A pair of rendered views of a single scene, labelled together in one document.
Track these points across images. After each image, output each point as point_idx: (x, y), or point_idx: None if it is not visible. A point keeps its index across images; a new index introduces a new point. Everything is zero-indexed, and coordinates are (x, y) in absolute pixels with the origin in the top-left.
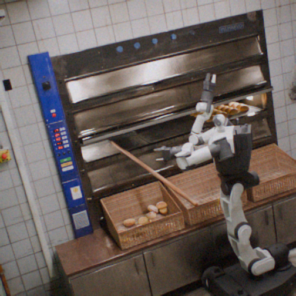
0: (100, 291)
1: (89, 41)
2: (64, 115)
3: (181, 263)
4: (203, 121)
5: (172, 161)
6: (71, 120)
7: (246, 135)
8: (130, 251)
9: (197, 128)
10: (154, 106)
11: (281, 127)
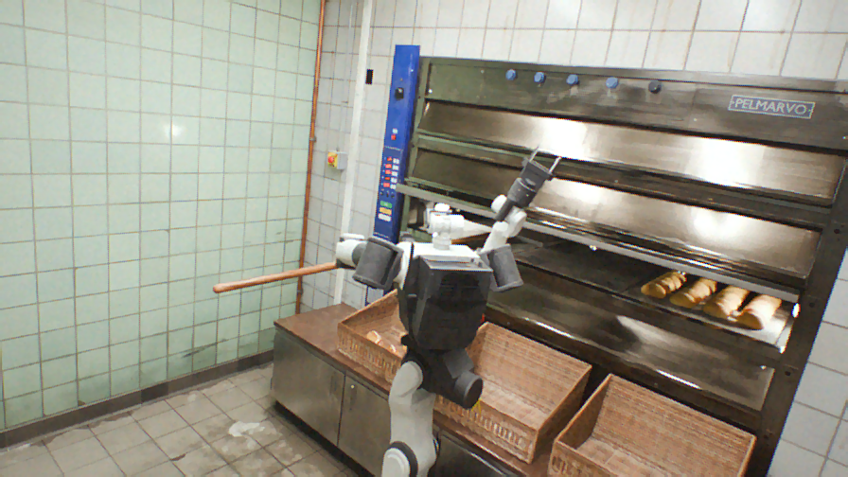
0: (294, 374)
1: (472, 47)
2: (409, 145)
3: (382, 440)
4: (498, 236)
5: (516, 306)
6: (414, 157)
7: (427, 269)
8: (332, 357)
9: (486, 244)
10: None
11: (806, 420)
